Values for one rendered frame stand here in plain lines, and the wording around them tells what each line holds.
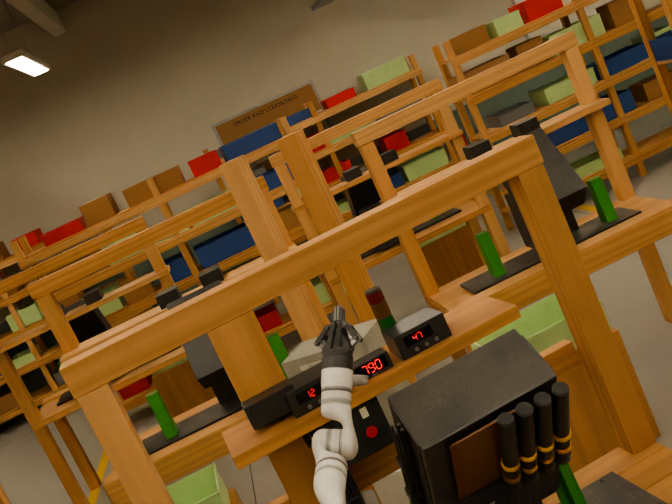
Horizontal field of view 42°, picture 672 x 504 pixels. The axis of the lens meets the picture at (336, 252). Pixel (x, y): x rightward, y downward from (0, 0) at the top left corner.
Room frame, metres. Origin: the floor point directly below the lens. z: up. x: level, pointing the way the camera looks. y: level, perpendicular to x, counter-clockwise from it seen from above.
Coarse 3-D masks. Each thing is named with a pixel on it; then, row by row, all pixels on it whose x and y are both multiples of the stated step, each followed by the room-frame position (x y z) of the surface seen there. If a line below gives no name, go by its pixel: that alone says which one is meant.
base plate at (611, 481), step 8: (600, 480) 2.48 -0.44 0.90; (608, 480) 2.46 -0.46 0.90; (616, 480) 2.44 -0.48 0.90; (624, 480) 2.42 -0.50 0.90; (584, 488) 2.48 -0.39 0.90; (592, 488) 2.46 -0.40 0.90; (600, 488) 2.44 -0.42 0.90; (608, 488) 2.42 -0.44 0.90; (616, 488) 2.40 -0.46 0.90; (624, 488) 2.39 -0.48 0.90; (632, 488) 2.37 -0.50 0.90; (640, 488) 2.35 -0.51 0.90; (584, 496) 2.44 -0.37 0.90; (592, 496) 2.42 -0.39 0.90; (600, 496) 2.40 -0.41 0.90; (608, 496) 2.38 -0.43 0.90; (616, 496) 2.36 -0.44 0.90; (624, 496) 2.35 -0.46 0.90; (632, 496) 2.33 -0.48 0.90; (640, 496) 2.31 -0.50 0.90; (648, 496) 2.30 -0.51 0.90
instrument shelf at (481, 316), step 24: (456, 312) 2.59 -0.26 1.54; (480, 312) 2.49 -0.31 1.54; (504, 312) 2.40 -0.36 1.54; (456, 336) 2.38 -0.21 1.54; (480, 336) 2.39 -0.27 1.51; (408, 360) 2.37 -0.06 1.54; (432, 360) 2.36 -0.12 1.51; (384, 384) 2.33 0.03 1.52; (240, 432) 2.41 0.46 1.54; (264, 432) 2.32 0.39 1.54; (288, 432) 2.27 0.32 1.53; (240, 456) 2.25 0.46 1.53
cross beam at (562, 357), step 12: (552, 348) 2.67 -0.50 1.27; (564, 348) 2.65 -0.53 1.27; (552, 360) 2.64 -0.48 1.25; (564, 360) 2.65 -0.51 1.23; (576, 360) 2.65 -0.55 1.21; (564, 372) 2.64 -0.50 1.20; (372, 456) 2.52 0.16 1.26; (384, 456) 2.52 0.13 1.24; (360, 468) 2.51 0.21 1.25; (372, 468) 2.51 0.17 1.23; (384, 468) 2.52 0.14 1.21; (396, 468) 2.53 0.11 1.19; (360, 480) 2.51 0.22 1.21; (372, 480) 2.51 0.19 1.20
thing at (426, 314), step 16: (400, 320) 2.51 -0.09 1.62; (416, 320) 2.44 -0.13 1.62; (432, 320) 2.40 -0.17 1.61; (384, 336) 2.48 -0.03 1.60; (400, 336) 2.38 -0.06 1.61; (416, 336) 2.38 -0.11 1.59; (432, 336) 2.39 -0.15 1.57; (448, 336) 2.40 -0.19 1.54; (400, 352) 2.37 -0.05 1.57; (416, 352) 2.38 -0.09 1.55; (320, 368) 2.40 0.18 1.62; (304, 384) 2.33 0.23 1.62; (320, 384) 2.33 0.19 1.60; (288, 400) 2.31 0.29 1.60; (304, 400) 2.32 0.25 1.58; (320, 400) 2.32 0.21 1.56
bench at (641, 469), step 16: (656, 448) 2.55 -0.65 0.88; (592, 464) 2.62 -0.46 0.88; (608, 464) 2.58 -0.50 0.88; (624, 464) 2.54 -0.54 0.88; (640, 464) 2.50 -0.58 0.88; (656, 464) 2.47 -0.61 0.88; (576, 480) 2.58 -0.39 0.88; (592, 480) 2.54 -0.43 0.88; (640, 480) 2.42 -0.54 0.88; (656, 480) 2.39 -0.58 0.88; (656, 496) 2.31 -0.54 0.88
